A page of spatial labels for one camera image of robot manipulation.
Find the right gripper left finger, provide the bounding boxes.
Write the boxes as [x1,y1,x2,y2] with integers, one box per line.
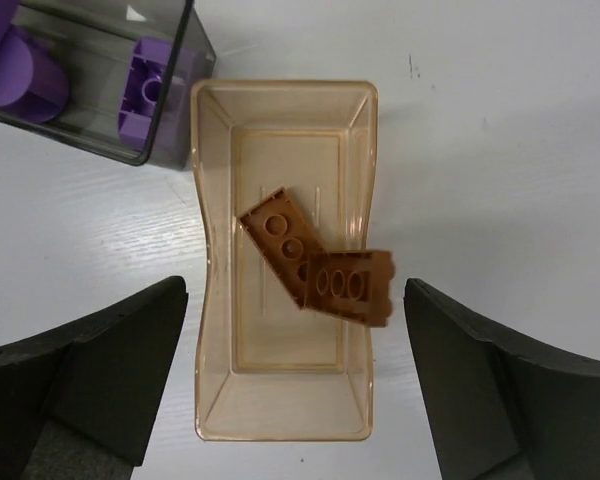
[0,276,187,479]

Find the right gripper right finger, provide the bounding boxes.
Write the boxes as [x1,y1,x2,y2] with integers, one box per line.
[404,279,600,479]

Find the orange lego brick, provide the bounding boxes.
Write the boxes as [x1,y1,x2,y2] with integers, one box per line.
[303,250,395,328]

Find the orange lego plate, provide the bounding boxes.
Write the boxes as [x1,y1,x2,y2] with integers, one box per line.
[238,187,325,309]

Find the purple oval lego piece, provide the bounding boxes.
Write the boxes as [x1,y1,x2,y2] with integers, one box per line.
[0,25,70,123]

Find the purple tall lego brick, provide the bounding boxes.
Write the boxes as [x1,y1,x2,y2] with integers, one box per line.
[117,38,209,155]

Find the orange translucent plastic container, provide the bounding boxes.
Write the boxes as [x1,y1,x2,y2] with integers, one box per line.
[191,79,378,441]

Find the dark smoky plastic container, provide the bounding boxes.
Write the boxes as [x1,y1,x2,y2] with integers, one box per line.
[0,1,216,170]

